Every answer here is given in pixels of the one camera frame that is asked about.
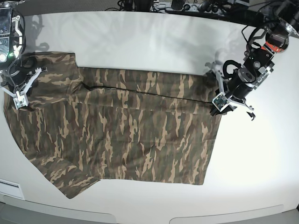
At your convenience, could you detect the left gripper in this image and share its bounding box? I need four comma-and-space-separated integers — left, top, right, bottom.
205, 59, 255, 120

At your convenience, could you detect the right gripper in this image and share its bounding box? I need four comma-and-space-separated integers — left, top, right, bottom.
0, 57, 47, 99

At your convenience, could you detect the camouflage T-shirt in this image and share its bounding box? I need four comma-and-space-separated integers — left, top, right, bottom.
4, 53, 221, 199

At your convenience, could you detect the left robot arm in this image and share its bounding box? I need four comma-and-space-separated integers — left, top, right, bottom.
210, 0, 299, 119

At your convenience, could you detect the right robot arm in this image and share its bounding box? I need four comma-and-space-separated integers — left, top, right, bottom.
0, 0, 47, 109

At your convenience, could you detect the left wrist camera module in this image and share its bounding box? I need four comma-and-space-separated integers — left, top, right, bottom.
212, 92, 229, 112

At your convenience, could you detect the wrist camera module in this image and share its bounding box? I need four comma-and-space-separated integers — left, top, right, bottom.
13, 91, 28, 110
212, 92, 229, 112

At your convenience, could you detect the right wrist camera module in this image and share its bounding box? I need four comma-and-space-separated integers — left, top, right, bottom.
13, 91, 28, 110

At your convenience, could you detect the background cables and equipment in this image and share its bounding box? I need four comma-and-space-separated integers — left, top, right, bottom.
105, 0, 299, 26

